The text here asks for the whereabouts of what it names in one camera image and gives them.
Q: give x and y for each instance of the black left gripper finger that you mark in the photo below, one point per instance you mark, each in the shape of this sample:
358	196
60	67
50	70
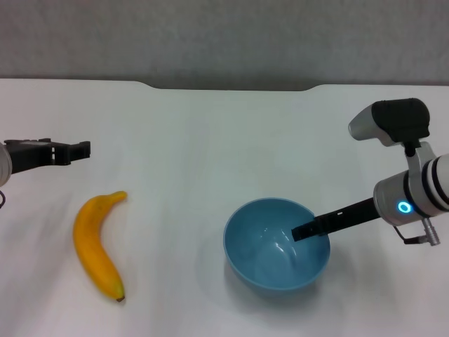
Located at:
75	151

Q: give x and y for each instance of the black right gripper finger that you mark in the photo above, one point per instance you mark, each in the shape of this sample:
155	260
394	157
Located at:
307	231

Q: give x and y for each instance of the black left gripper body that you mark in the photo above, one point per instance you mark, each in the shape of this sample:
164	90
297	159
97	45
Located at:
31	156

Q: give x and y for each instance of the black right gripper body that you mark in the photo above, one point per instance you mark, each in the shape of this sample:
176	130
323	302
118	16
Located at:
350	216

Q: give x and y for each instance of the blue bowl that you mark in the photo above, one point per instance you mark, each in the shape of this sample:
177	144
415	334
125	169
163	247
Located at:
266	259

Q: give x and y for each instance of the yellow banana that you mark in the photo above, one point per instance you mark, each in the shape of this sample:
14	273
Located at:
92	238

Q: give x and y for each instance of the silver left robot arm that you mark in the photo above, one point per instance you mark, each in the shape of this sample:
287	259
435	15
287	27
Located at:
4	165

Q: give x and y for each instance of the black silver wrist camera housing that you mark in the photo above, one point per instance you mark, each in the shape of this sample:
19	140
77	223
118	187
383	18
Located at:
393	119

